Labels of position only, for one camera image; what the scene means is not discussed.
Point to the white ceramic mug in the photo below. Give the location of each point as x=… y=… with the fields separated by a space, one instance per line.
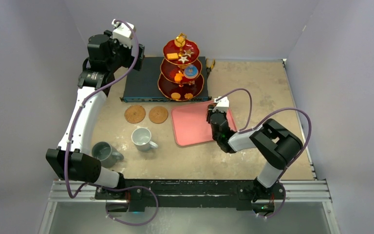
x=141 y=138

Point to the red three-tier cake stand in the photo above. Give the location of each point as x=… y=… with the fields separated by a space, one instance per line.
x=168 y=68

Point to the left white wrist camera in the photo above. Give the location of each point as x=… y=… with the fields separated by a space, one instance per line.
x=122 y=32

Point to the square yellow biscuit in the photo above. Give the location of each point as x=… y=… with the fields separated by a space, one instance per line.
x=172 y=56

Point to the aluminium frame rail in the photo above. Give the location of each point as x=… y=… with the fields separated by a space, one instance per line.
x=295 y=191

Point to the orange fish shaped cake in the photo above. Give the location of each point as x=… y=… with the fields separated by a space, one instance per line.
x=178 y=77

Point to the dark network switch box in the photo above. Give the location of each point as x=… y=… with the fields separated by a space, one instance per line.
x=141 y=86

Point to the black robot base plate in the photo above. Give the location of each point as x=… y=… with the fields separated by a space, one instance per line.
x=242 y=195

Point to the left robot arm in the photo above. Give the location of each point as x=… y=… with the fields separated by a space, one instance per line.
x=71 y=159

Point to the swirl butter cookie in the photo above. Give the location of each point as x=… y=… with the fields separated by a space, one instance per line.
x=188 y=96

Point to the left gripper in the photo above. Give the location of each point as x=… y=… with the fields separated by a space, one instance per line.
x=114 y=43

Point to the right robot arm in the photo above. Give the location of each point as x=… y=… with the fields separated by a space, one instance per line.
x=277 y=144

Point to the woven rattan coaster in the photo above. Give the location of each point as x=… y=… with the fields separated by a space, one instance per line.
x=158 y=114
x=134 y=114

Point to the round biscuit tray corner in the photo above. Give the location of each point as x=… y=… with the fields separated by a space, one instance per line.
x=180 y=41

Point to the blue frosted donut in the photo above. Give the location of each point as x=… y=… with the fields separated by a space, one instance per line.
x=191 y=72

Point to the brown centred star cookie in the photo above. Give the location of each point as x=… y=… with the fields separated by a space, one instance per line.
x=188 y=53

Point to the white iced star cookie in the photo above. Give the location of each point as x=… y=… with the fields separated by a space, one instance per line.
x=183 y=59

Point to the round biscuit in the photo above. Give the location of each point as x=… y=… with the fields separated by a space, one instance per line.
x=175 y=96

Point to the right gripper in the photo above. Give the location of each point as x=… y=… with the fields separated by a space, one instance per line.
x=213 y=115

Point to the grey ceramic mug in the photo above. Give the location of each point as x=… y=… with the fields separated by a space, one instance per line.
x=106 y=154

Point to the pink serving tray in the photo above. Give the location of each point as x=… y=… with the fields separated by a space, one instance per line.
x=190 y=124

